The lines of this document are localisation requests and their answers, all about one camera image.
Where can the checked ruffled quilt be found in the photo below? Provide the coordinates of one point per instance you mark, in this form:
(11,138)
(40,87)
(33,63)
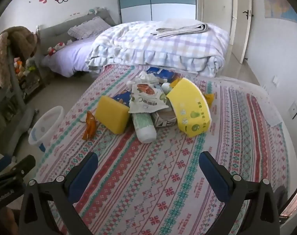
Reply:
(163,44)

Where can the white plastic basket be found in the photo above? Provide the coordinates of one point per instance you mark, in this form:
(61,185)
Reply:
(49,124)

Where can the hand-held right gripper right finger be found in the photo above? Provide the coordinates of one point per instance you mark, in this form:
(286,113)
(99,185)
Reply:
(217,176)

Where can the pile of small toys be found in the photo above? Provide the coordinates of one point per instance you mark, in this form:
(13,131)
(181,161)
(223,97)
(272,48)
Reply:
(21,66)

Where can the patterned bed sheet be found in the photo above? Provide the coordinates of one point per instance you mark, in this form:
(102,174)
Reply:
(150,176)

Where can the brown plush blanket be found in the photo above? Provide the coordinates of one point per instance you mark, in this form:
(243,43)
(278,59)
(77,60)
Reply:
(18,41)

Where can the light blue milk carton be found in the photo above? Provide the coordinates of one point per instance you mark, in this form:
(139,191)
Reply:
(164,118)

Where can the white teal wardrobe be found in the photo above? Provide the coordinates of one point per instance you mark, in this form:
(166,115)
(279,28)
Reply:
(150,5)

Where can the white printed snack wrapper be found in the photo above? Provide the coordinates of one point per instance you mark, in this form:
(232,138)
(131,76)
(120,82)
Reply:
(146,98)

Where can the yellow foil wrapper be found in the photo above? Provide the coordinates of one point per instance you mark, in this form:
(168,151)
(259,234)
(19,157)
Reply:
(209,99)

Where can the white wall socket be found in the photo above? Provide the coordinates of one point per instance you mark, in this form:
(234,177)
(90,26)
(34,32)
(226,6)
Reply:
(294,110)
(276,80)

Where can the orange plastic wrapper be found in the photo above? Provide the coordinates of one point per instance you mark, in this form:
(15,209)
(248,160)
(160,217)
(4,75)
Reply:
(89,124)

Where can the blue biscuit box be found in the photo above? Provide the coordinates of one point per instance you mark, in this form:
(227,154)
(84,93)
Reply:
(163,73)

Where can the folded striped cloth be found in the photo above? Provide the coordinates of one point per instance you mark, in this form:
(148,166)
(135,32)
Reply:
(182,29)

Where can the red white plush toy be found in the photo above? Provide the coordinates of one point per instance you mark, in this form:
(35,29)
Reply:
(56,47)

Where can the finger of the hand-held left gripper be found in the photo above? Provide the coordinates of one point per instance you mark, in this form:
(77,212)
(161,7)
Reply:
(23,165)

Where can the checked lilac pillow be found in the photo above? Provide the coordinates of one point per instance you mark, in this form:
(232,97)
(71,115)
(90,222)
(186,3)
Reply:
(89,28)

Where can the white door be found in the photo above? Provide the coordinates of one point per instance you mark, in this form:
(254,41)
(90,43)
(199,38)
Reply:
(243,34)

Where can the green white plastic bottle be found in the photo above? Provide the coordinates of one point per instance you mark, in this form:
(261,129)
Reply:
(166,88)
(144,127)

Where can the crumpled white plastic bag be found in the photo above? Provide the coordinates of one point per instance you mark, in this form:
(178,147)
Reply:
(144,78)

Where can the small white plush toy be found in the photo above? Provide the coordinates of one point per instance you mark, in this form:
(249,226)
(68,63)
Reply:
(92,11)

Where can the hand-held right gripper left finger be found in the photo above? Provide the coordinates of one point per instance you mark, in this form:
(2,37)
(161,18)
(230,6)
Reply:
(86,173)

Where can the yellow sponge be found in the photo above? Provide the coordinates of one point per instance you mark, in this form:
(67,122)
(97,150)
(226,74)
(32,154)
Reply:
(111,115)

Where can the blue snack packet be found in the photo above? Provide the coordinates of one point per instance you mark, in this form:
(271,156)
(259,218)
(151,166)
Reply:
(121,98)

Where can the lilac bed sheet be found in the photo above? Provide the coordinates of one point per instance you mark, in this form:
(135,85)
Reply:
(70,56)

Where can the grey padded headboard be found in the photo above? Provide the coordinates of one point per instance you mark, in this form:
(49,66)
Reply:
(55,33)

